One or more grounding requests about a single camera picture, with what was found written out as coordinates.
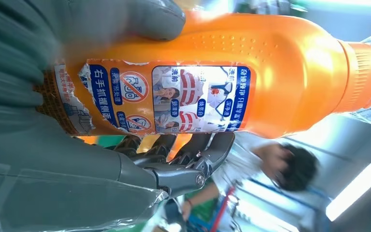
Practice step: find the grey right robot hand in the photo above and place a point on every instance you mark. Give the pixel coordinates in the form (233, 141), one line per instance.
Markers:
(60, 176)

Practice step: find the fluorescent ceiling light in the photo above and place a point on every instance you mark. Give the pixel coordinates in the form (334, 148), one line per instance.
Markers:
(352, 192)

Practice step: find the blue shelf rack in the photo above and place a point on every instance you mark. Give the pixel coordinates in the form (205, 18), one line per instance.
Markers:
(201, 224)

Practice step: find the person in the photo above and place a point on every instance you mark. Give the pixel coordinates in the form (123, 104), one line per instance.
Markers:
(252, 166)

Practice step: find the red pole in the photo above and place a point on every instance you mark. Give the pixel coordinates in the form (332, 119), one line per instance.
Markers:
(220, 211)

